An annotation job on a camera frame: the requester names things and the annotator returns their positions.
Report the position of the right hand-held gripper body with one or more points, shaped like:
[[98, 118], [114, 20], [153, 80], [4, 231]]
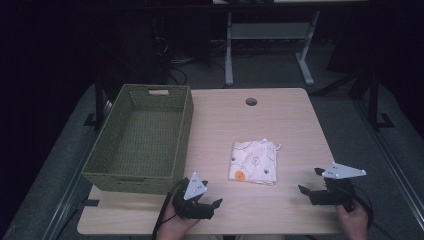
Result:
[[333, 195]]

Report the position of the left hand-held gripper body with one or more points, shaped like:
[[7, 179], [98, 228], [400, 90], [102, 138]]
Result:
[[191, 208]]

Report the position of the white patterned cloth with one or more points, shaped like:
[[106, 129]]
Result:
[[255, 162]]

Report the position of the green woven basket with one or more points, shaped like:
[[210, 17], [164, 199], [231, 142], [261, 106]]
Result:
[[146, 143]]

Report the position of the person's left hand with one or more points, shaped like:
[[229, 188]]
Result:
[[175, 225]]

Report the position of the person's right hand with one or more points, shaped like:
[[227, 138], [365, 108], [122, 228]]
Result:
[[351, 223]]

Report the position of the black metal stand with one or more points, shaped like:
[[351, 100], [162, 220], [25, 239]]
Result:
[[374, 100], [99, 106]]

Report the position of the black tape strip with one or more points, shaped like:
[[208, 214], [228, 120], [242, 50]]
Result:
[[90, 202]]

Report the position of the white metal desk frame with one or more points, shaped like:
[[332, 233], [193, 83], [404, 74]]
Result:
[[266, 31]]

